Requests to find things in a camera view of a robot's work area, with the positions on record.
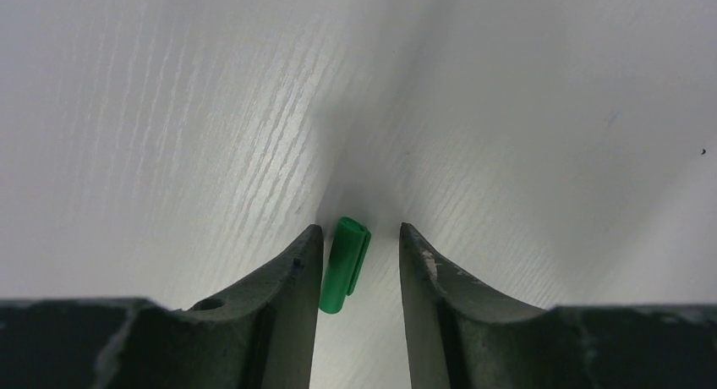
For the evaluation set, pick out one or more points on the green marker cap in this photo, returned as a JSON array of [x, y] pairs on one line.
[[348, 249]]

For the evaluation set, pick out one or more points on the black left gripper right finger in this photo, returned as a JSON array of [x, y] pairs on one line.
[[462, 333]]

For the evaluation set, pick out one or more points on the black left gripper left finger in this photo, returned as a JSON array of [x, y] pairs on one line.
[[257, 333]]

